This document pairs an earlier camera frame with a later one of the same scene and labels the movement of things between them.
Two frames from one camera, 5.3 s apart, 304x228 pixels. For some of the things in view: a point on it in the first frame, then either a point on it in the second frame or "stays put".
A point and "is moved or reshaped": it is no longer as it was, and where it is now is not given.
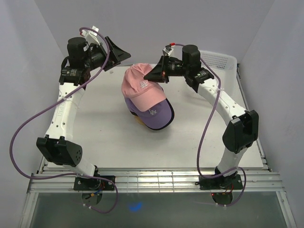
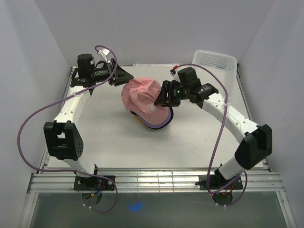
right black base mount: (230, 182) stays put
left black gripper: (117, 55) → (120, 77)
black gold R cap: (173, 117) stays put
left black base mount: (90, 184) stays put
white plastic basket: (224, 66) stays put
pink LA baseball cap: (147, 94) is moved or reshaped
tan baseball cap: (139, 120) stays put
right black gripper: (159, 73) → (166, 87)
